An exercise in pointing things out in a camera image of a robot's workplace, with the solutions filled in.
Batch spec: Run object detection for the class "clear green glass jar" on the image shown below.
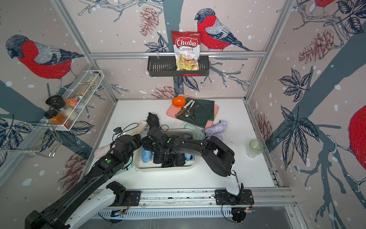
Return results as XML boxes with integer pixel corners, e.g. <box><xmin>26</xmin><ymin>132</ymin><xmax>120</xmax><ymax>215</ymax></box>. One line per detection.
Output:
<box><xmin>247</xmin><ymin>139</ymin><xmax>264</xmax><ymax>158</ymax></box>

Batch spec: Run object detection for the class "dark green cloth napkin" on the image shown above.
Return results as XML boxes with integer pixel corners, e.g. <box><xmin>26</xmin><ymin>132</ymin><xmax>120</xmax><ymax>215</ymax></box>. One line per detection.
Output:
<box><xmin>177</xmin><ymin>97</ymin><xmax>215</xmax><ymax>128</ymax></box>

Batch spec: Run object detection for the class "Chuba cassava chips bag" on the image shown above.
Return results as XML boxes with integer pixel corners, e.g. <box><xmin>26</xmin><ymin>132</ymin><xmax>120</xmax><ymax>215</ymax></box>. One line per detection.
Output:
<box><xmin>171</xmin><ymin>31</ymin><xmax>201</xmax><ymax>71</ymax></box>

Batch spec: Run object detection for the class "orange spice jar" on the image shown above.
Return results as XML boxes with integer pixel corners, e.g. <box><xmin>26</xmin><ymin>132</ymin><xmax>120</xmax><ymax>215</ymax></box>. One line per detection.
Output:
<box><xmin>44</xmin><ymin>109</ymin><xmax>72</xmax><ymax>128</ymax></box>

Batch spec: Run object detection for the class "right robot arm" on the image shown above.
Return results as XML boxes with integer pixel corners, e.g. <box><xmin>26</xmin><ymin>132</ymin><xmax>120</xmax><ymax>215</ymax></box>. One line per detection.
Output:
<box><xmin>143</xmin><ymin>127</ymin><xmax>241</xmax><ymax>196</ymax></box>

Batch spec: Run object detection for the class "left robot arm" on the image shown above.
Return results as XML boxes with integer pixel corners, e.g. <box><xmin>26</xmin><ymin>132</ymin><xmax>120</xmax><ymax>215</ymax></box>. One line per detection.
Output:
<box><xmin>25</xmin><ymin>134</ymin><xmax>143</xmax><ymax>229</ymax></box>

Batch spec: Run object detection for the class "white storage box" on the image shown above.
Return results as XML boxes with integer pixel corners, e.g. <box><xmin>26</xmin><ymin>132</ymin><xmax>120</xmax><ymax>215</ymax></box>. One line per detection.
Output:
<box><xmin>133</xmin><ymin>128</ymin><xmax>196</xmax><ymax>172</ymax></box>

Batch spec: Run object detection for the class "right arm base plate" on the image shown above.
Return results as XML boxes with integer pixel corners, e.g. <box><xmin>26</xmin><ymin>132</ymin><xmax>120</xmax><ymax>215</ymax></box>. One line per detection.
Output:
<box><xmin>214</xmin><ymin>189</ymin><xmax>254</xmax><ymax>206</ymax></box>

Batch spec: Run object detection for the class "orange plastic bowl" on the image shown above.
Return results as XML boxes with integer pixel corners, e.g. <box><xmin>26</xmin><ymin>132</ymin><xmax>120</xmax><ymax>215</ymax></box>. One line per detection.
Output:
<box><xmin>172</xmin><ymin>96</ymin><xmax>186</xmax><ymax>108</ymax></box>

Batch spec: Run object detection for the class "light blue umbrella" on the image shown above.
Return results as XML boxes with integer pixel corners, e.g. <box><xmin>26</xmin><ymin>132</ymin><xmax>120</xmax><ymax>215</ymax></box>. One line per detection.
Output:
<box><xmin>141</xmin><ymin>135</ymin><xmax>153</xmax><ymax>163</ymax></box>
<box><xmin>183</xmin><ymin>134</ymin><xmax>195</xmax><ymax>161</ymax></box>

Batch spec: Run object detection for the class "dark small spoon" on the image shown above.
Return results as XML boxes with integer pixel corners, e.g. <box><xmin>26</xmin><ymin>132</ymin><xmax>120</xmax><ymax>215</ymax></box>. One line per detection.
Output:
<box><xmin>191</xmin><ymin>105</ymin><xmax>199</xmax><ymax>119</ymax></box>

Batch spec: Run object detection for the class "black wall basket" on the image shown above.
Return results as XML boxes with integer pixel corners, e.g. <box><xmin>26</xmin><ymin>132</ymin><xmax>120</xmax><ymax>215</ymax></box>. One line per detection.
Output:
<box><xmin>147</xmin><ymin>55</ymin><xmax>210</xmax><ymax>77</ymax></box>

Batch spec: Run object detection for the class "white wire spice rack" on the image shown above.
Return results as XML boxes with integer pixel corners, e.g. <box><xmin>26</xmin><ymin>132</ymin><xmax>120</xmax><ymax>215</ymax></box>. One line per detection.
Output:
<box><xmin>32</xmin><ymin>70</ymin><xmax>104</xmax><ymax>131</ymax></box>

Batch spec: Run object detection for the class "beige folded umbrella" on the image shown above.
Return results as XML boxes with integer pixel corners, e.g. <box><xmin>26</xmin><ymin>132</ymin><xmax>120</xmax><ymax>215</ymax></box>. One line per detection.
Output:
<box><xmin>132</xmin><ymin>120</ymin><xmax>148</xmax><ymax>135</ymax></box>

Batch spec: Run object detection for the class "black umbrella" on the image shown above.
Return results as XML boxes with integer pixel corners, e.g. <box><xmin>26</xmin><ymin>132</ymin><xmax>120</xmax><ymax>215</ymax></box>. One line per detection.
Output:
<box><xmin>161</xmin><ymin>154</ymin><xmax>176</xmax><ymax>168</ymax></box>
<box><xmin>153</xmin><ymin>153</ymin><xmax>165</xmax><ymax>164</ymax></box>
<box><xmin>173</xmin><ymin>154</ymin><xmax>185</xmax><ymax>167</ymax></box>
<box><xmin>146</xmin><ymin>112</ymin><xmax>160</xmax><ymax>128</ymax></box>

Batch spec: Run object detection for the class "black lid spice jar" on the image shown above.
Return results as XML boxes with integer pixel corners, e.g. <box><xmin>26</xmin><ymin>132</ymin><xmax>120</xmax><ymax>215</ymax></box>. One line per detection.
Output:
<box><xmin>45</xmin><ymin>95</ymin><xmax>66</xmax><ymax>110</ymax></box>

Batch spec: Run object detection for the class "mint green umbrella right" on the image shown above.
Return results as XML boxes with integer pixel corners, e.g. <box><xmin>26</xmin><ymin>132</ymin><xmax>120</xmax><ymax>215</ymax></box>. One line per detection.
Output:
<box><xmin>180</xmin><ymin>123</ymin><xmax>206</xmax><ymax>140</ymax></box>

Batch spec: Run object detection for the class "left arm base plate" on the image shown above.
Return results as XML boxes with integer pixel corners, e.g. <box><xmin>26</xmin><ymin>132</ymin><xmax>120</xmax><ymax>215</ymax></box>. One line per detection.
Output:
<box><xmin>111</xmin><ymin>190</ymin><xmax>142</xmax><ymax>207</ymax></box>

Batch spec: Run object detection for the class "pink folded umbrella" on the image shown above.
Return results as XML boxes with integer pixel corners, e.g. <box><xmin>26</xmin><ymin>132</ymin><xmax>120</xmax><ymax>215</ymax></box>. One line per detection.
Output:
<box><xmin>94</xmin><ymin>144</ymin><xmax>114</xmax><ymax>159</ymax></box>

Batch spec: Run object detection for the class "silver spoon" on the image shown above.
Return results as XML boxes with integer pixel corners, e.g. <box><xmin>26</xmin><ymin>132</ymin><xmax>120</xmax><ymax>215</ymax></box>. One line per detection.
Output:
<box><xmin>185</xmin><ymin>100</ymin><xmax>195</xmax><ymax>117</ymax></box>

